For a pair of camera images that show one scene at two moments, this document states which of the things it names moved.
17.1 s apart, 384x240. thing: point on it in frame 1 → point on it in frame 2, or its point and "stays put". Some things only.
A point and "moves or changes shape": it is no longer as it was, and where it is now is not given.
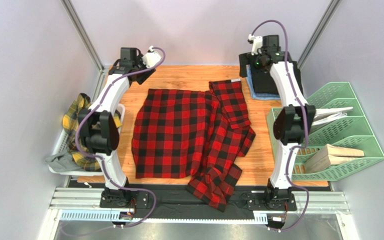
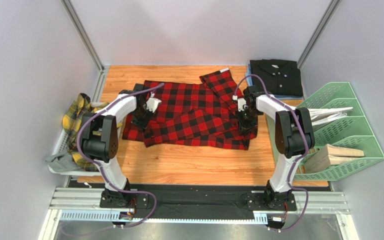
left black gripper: [147, 73] → [143, 124]
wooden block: [330, 155] stays put
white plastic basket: [62, 145] stays put
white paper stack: [323, 115] stays put
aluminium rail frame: [334, 203] stays put
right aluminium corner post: [318, 33] stays put
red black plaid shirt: [199, 135] moves or changes shape
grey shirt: [63, 162] stays put
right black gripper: [245, 65] → [245, 121]
